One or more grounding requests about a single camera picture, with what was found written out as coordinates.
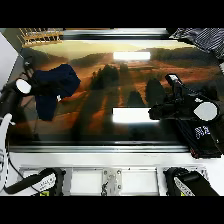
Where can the black garment with white print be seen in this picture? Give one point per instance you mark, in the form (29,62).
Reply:
(203,140)

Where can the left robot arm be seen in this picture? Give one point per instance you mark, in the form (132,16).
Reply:
(23,87)

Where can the striped shirt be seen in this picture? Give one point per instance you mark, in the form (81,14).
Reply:
(203,38)

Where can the dark blue garment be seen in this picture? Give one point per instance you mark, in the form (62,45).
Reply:
(53,83)

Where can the silver frame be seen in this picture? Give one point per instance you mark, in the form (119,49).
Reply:
(111,180)

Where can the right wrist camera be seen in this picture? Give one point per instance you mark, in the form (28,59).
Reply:
(174,81)

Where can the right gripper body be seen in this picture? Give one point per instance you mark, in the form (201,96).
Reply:
(160,111)

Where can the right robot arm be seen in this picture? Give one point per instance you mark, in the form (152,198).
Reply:
(206,111)

